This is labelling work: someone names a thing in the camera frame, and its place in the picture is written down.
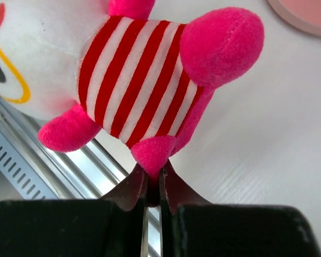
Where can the white slotted cable duct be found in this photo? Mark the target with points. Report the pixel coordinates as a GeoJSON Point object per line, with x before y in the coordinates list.
{"type": "Point", "coordinates": [21, 175]}

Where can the white pink plush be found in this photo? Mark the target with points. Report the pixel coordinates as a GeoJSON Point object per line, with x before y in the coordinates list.
{"type": "Point", "coordinates": [86, 66]}

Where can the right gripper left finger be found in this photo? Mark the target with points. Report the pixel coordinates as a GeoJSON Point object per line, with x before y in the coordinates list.
{"type": "Point", "coordinates": [113, 225]}

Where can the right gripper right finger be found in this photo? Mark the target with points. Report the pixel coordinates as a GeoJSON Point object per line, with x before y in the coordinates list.
{"type": "Point", "coordinates": [193, 226]}

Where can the aluminium mounting rail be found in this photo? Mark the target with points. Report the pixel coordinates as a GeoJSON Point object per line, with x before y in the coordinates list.
{"type": "Point", "coordinates": [85, 174]}

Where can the pink three-tier shelf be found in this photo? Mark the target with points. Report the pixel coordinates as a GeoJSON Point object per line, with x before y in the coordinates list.
{"type": "Point", "coordinates": [301, 14]}

